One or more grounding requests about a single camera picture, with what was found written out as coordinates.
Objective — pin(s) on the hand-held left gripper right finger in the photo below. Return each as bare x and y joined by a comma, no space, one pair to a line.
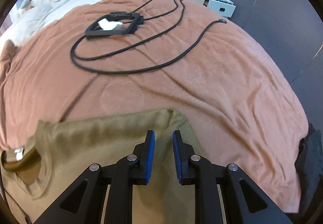
177,156

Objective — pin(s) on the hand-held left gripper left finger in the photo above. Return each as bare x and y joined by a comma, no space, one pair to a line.
151,156

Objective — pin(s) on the mustard yellow printed t-shirt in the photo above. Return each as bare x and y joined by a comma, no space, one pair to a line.
88,135

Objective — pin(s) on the folded black clothes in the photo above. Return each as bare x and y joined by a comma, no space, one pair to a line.
309,153

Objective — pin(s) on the brown blanket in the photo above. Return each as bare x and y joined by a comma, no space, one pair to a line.
201,87

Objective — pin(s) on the white tissue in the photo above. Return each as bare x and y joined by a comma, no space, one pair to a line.
108,24

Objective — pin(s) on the cream bed sheet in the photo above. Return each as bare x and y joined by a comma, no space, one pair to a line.
50,14

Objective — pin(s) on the black square frame device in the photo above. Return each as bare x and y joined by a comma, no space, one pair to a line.
93,31

